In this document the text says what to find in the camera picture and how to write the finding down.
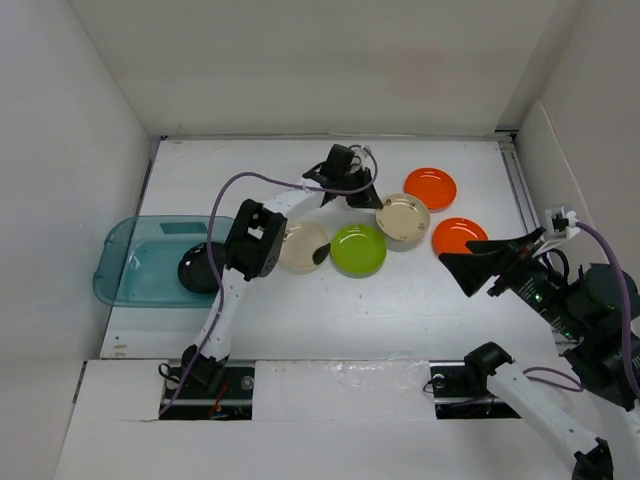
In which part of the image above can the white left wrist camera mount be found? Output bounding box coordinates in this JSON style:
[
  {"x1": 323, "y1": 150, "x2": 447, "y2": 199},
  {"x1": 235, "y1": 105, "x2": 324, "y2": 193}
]
[{"x1": 349, "y1": 144, "x2": 375, "y2": 170}]

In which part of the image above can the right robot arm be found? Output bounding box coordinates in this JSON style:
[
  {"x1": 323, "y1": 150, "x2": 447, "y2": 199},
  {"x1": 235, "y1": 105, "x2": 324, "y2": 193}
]
[{"x1": 430, "y1": 222, "x2": 639, "y2": 479}]

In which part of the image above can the teal plastic bin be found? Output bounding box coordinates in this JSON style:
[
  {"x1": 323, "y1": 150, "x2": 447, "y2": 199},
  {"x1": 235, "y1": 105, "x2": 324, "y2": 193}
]
[{"x1": 93, "y1": 215, "x2": 216, "y2": 309}]

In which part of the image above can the orange plate upper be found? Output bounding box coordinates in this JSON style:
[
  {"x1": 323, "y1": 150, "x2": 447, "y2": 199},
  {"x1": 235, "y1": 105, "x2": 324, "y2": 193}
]
[{"x1": 404, "y1": 167, "x2": 457, "y2": 211}]

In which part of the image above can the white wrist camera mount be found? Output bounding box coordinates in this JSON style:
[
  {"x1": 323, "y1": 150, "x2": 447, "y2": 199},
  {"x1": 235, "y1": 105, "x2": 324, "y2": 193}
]
[
  {"x1": 535, "y1": 204, "x2": 580, "y2": 256},
  {"x1": 349, "y1": 144, "x2": 375, "y2": 170}
]

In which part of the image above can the orange plate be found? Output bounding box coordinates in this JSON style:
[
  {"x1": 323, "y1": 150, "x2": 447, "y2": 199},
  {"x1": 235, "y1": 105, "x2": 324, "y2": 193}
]
[
  {"x1": 404, "y1": 167, "x2": 457, "y2": 211},
  {"x1": 432, "y1": 217, "x2": 488, "y2": 255}
]

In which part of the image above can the beige plate with flowers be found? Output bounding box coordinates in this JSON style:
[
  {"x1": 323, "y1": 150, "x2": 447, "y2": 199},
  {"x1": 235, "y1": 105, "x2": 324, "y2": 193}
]
[{"x1": 375, "y1": 193, "x2": 431, "y2": 252}]

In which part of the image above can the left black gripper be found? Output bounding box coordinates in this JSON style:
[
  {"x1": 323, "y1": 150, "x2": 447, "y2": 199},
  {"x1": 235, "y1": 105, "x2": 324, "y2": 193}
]
[{"x1": 337, "y1": 166, "x2": 382, "y2": 209}]

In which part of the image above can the green plate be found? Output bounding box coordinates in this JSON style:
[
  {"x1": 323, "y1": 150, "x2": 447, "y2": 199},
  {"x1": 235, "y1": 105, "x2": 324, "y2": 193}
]
[{"x1": 330, "y1": 224, "x2": 387, "y2": 276}]

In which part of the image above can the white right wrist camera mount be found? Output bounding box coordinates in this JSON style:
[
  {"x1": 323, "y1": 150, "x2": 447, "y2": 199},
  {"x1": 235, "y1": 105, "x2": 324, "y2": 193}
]
[{"x1": 535, "y1": 204, "x2": 580, "y2": 256}]

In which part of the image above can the beige plate with black patch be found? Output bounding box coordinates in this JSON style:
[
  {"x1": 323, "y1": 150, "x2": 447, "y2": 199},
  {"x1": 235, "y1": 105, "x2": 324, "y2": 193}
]
[{"x1": 279, "y1": 222, "x2": 329, "y2": 274}]

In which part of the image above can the orange plate lower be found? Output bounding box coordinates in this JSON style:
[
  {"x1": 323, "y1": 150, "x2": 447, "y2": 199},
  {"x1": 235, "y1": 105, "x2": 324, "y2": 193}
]
[{"x1": 432, "y1": 217, "x2": 488, "y2": 255}]

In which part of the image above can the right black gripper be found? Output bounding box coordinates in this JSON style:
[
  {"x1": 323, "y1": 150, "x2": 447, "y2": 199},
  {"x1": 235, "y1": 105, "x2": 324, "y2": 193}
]
[{"x1": 438, "y1": 224, "x2": 588, "y2": 338}]

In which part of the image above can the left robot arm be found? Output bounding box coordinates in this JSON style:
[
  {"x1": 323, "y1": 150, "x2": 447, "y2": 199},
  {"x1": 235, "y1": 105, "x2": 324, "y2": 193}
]
[{"x1": 176, "y1": 144, "x2": 382, "y2": 397}]

